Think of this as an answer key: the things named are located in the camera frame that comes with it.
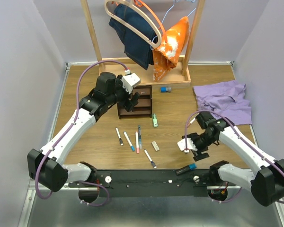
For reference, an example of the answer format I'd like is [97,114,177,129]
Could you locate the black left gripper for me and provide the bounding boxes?
[106,75,140,112]

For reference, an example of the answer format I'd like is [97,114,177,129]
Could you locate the brown wooden desk organizer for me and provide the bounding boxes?
[117,85,153,119]

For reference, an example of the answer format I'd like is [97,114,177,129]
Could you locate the black highlighter blue cap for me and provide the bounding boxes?
[175,163,197,175]

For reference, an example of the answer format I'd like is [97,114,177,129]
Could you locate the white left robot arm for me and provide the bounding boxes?
[27,72,141,192]

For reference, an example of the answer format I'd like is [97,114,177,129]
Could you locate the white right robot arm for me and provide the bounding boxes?
[183,110,284,207]

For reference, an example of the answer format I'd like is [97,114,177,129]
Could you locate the black teal pen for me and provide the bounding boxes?
[138,125,142,150]

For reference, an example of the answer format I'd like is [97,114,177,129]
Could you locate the small green bottle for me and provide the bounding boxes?
[152,113,158,128]

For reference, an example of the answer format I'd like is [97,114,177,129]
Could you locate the white pen pink cap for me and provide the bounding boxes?
[135,131,140,154]

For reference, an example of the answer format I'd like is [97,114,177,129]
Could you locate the blue grey cylinder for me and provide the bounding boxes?
[160,87,172,93]

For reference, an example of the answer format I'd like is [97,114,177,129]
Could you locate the beige eraser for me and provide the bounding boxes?
[151,141,160,152]

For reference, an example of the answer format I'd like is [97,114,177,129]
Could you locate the purple cloth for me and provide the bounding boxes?
[193,80,252,125]

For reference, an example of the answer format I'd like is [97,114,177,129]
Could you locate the white marker black blue cap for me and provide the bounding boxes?
[144,150,157,169]

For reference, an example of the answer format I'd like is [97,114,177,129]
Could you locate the dark blue jeans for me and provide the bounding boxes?
[109,4,156,70]

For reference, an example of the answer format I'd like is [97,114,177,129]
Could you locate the wooden clothes rack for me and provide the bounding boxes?
[81,0,205,87]

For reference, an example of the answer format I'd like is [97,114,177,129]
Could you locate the orange white cloth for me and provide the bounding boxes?
[152,16,190,82]

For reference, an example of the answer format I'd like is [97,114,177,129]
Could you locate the beige wooden hanger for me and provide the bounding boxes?
[104,0,167,49]

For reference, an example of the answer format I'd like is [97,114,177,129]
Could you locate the orange plastic hanger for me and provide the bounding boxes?
[104,0,168,48]

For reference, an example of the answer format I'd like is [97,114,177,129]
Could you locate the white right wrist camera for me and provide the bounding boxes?
[177,138,197,154]

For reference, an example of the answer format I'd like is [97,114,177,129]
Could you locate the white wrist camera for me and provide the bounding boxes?
[121,73,141,94]
[177,138,197,154]

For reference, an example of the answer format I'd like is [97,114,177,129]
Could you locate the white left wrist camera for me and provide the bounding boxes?
[121,73,141,94]

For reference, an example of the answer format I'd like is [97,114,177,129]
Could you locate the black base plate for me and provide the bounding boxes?
[68,168,243,198]

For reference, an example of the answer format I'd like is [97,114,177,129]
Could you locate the light blue wire hanger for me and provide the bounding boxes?
[152,0,196,42]

